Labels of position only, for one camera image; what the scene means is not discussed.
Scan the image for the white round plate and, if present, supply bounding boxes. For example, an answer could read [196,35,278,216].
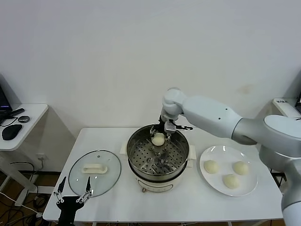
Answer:
[199,145,259,197]

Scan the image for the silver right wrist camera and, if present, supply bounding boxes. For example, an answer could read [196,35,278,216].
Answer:
[164,120,193,135]

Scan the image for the white side table with laptop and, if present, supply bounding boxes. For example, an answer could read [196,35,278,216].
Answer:
[0,104,54,207]

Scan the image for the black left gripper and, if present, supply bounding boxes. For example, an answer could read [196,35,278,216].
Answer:
[53,176,93,226]

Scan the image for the black computer mouse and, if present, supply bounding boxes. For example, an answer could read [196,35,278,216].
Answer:
[1,124,23,141]

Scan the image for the white steamed baozi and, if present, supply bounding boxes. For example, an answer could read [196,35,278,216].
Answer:
[222,174,240,190]
[203,160,220,175]
[232,161,249,176]
[151,132,165,146]

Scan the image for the stainless steel steamer basket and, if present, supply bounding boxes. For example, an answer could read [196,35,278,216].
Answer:
[127,124,190,181]

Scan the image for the black desk cable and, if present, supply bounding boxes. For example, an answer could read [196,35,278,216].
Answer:
[0,116,19,128]

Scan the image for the black looping floor cable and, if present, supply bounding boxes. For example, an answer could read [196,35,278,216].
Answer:
[9,158,45,196]

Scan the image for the tangled black floor cables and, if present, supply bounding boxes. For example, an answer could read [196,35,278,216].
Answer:
[0,194,51,226]

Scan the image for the white electric cooker pot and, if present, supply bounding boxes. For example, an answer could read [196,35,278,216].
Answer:
[119,141,197,193]

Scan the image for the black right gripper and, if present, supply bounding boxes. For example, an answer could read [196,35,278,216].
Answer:
[150,115,172,142]

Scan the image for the black laptop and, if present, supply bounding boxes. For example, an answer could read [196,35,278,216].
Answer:
[0,83,14,124]

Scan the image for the glass lid with cream handle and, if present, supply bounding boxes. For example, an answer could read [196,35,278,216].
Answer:
[68,150,122,198]

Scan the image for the white floor cable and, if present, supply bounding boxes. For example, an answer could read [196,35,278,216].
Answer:
[0,192,43,216]

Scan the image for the white side table with label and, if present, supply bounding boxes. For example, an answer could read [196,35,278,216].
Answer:
[272,97,298,117]

